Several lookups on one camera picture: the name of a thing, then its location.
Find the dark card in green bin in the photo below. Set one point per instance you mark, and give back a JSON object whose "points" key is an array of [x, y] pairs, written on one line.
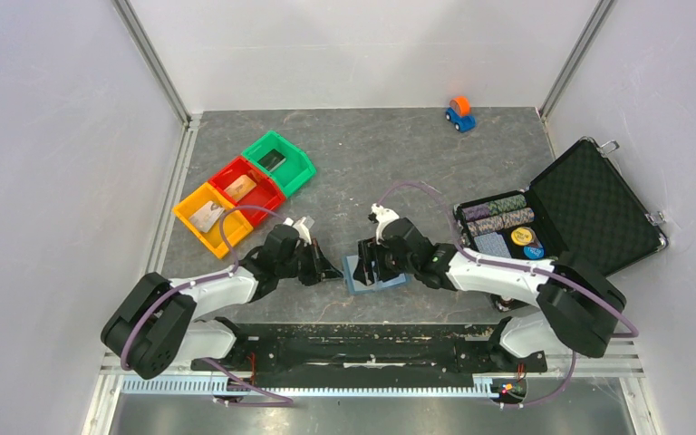
{"points": [[272, 160]]}

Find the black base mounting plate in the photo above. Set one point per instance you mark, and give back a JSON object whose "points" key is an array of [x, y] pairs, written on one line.
{"points": [[372, 355]]}

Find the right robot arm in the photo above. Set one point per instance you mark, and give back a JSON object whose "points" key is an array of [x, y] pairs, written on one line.
{"points": [[577, 308]]}

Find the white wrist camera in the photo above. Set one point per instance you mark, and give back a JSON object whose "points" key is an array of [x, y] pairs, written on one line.
{"points": [[381, 217], [303, 227]]}

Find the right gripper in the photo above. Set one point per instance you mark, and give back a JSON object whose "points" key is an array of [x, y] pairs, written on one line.
{"points": [[367, 253]]}

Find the green plastic bin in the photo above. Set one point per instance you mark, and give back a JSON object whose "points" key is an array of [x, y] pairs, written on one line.
{"points": [[287, 165]]}

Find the red plastic bin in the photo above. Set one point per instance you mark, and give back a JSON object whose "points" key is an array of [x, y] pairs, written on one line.
{"points": [[266, 194]]}

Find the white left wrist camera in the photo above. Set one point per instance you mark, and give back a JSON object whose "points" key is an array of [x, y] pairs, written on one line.
{"points": [[303, 227]]}

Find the yellow dealer chip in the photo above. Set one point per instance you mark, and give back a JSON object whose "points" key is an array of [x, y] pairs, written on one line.
{"points": [[523, 236]]}

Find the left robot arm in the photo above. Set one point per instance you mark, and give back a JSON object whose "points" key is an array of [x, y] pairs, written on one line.
{"points": [[158, 323]]}

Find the blue leather card holder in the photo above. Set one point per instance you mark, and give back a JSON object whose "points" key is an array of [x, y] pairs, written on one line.
{"points": [[356, 287]]}

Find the grey card in yellow bin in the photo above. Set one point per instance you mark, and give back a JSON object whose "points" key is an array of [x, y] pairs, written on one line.
{"points": [[204, 218]]}

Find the blue orange toy car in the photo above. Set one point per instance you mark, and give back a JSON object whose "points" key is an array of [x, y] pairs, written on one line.
{"points": [[459, 114]]}

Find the blue playing card deck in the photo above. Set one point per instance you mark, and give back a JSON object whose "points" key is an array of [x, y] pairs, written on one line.
{"points": [[492, 244]]}

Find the black poker chip case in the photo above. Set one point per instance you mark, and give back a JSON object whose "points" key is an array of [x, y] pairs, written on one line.
{"points": [[581, 204]]}

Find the blue dealer chip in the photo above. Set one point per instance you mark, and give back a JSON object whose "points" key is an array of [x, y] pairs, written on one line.
{"points": [[534, 252]]}

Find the tan card in red bin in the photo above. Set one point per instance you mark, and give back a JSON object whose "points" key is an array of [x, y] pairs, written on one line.
{"points": [[240, 187]]}

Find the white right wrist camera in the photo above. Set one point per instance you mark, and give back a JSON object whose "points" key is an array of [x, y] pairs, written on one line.
{"points": [[381, 217]]}

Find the yellow plastic bin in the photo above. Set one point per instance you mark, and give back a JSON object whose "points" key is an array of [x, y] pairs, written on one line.
{"points": [[235, 227]]}

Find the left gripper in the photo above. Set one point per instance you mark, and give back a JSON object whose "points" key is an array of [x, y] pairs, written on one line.
{"points": [[315, 273]]}

